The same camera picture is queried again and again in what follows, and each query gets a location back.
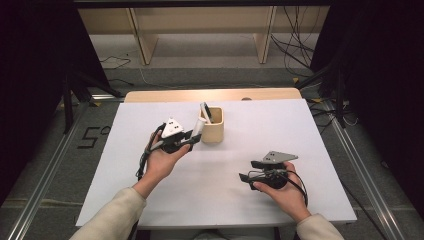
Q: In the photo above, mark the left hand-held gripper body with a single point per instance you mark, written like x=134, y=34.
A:
x=171, y=128

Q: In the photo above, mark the white cylindrical tube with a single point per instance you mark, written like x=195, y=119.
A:
x=199, y=125

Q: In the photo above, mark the white table cover sheet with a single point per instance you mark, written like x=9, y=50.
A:
x=213, y=200

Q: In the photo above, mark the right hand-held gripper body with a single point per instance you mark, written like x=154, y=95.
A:
x=276, y=156

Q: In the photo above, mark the beige wooden shelf unit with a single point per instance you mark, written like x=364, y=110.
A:
x=200, y=20

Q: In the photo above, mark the person's left hand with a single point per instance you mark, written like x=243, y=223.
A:
x=160, y=165

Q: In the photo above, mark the black metal stand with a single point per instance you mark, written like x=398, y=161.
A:
x=67, y=106
x=340, y=100

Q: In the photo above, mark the white pen with blue tip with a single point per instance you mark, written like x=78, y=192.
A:
x=203, y=111

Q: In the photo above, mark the person's right hand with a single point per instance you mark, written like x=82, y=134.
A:
x=290, y=196

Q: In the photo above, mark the black pen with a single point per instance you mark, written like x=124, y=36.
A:
x=208, y=111

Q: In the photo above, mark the dark curtain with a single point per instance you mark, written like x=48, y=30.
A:
x=383, y=66
x=33, y=66

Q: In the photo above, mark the beige pen holder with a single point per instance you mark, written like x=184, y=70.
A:
x=213, y=133

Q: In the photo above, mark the aluminium floor rail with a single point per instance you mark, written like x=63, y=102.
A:
x=35, y=201
x=378, y=201

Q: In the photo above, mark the wooden table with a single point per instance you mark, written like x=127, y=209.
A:
x=200, y=95

